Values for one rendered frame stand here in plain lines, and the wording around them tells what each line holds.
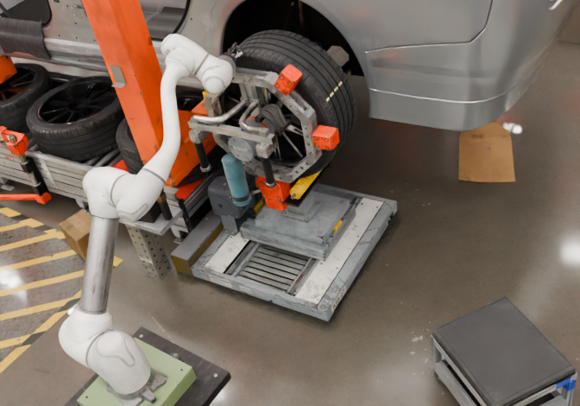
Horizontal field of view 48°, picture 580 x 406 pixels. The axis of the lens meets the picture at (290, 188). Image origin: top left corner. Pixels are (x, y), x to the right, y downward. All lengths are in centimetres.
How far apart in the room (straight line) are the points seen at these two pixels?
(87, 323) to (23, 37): 226
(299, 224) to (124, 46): 121
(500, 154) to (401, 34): 147
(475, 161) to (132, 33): 208
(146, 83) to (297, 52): 69
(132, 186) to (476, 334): 139
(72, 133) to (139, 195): 178
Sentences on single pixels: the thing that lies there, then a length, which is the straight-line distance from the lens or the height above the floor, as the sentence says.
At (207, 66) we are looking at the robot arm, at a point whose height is 129.
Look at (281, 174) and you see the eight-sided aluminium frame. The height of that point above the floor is 62.
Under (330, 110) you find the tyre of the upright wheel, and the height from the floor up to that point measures 94.
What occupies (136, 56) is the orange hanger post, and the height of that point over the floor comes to 122.
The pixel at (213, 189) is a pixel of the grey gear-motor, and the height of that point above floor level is 40.
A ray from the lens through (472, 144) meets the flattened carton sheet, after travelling 408.
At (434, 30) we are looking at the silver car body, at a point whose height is 121.
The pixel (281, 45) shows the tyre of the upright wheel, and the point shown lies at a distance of 282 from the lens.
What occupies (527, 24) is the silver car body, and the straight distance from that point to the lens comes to 273.
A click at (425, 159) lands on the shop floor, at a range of 399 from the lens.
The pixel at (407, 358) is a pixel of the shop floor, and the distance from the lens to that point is 298.
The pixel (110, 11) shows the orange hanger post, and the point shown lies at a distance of 283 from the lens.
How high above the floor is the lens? 240
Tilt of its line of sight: 38 degrees down
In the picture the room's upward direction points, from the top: 12 degrees counter-clockwise
